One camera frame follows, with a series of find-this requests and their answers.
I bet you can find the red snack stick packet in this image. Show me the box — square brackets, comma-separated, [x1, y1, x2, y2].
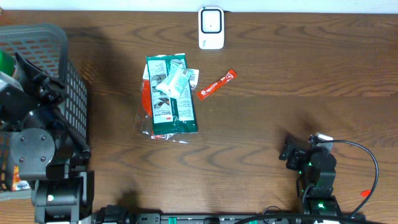
[197, 69, 238, 100]

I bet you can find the green grip gloves package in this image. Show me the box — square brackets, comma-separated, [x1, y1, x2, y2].
[146, 54, 198, 135]

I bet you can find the mint green wipes pack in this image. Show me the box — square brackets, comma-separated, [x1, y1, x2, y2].
[156, 62, 194, 99]

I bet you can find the red dustpan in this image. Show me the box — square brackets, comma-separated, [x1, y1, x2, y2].
[135, 65, 198, 144]

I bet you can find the orange tissue pack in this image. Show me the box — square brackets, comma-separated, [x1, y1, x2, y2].
[12, 166, 30, 191]

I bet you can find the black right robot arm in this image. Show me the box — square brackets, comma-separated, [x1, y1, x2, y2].
[279, 133, 342, 216]

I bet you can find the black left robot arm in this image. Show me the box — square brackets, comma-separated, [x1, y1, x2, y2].
[1, 54, 94, 223]

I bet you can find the white barcode scanner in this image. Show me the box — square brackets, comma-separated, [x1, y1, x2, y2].
[198, 6, 225, 50]

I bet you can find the red sticker on table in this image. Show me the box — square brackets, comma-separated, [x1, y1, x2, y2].
[361, 189, 372, 197]

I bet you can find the grey plastic basket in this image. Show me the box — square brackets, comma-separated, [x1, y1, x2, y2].
[1, 24, 88, 200]

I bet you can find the black right camera cable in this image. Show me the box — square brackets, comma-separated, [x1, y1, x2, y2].
[317, 139, 379, 220]

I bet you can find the black mounting rail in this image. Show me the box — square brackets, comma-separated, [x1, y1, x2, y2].
[86, 205, 369, 224]

